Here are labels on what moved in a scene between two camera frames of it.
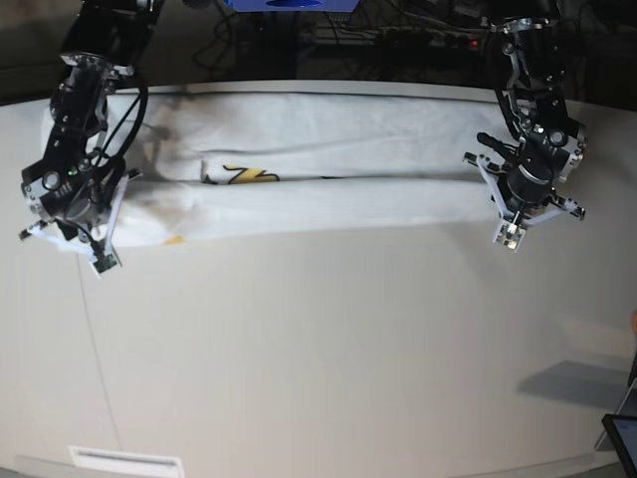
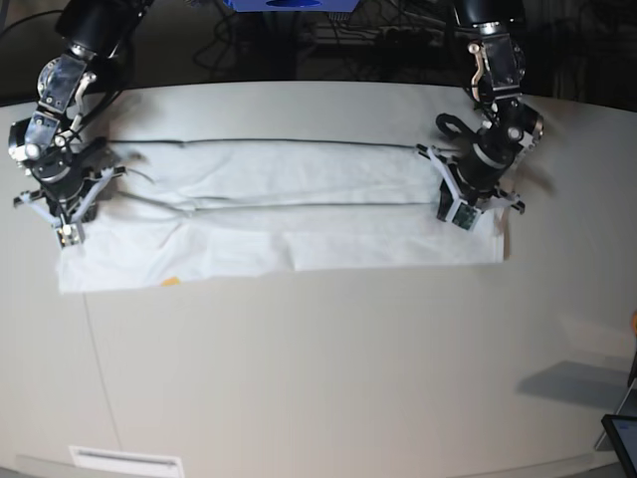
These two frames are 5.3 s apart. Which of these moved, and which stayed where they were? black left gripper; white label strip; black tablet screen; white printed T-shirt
Moved: white printed T-shirt; black left gripper
Stayed: black tablet screen; white label strip
